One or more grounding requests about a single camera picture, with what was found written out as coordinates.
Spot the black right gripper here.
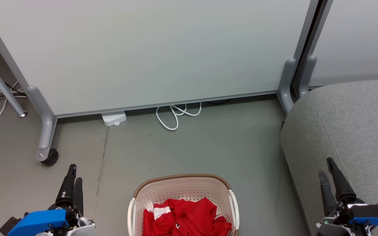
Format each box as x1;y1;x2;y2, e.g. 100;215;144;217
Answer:
317;157;378;236

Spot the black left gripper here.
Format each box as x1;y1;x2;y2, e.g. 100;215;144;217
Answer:
45;164;96;236

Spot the red basketball jersey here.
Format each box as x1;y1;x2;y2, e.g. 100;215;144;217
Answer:
142;197;233;236

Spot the grey fabric sofa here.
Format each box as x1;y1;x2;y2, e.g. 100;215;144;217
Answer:
280;79;378;236

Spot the grey partition leg with caster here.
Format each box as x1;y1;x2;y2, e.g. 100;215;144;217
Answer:
26;86;59;166

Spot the white power strip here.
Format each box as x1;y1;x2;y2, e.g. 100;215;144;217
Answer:
101;111;127;127

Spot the cream perforated laundry basket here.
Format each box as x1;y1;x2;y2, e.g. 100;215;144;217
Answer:
127;174;240;236

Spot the narrow white partition panel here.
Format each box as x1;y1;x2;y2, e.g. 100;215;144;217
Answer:
302;0;378;88

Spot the wide white partition panel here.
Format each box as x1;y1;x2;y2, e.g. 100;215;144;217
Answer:
0;0;321;118

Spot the coiled white power cable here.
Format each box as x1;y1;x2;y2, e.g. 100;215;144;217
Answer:
156;102;202;131

